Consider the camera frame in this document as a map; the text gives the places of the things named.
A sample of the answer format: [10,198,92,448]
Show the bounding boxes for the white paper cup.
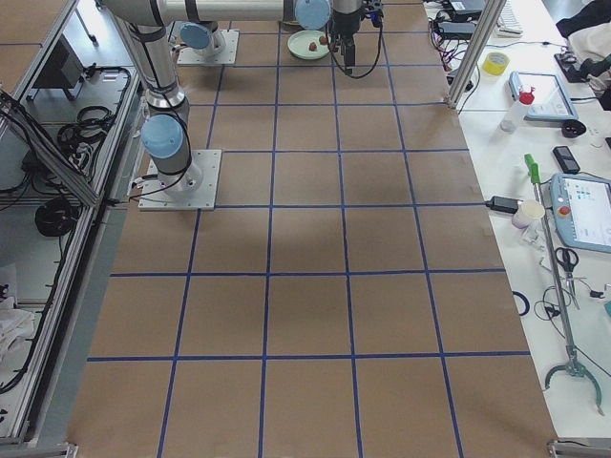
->
[512,199,545,229]

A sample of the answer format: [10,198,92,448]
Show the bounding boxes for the black handled scissors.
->
[555,247,579,309]

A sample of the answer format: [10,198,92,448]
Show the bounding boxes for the blue teach pendant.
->
[549,174,610,253]
[508,71,579,122]

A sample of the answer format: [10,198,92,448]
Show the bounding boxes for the long reach grabber tool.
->
[523,153,606,416]

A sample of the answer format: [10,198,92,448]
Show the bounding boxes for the pale green plate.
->
[287,31,329,60]

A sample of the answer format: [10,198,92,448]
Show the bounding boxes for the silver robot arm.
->
[169,21,225,55]
[103,0,384,114]

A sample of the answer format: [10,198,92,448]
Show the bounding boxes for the yellow tape roll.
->
[481,52,510,76]

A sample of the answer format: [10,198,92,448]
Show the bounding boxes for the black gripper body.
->
[328,0,377,41]

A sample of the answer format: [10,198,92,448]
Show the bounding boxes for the clear bottle red cap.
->
[499,88,535,133]

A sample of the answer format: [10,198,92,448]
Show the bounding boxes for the black phone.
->
[552,146,580,175]

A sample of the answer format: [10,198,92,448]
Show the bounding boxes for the black power adapter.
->
[485,196,522,215]

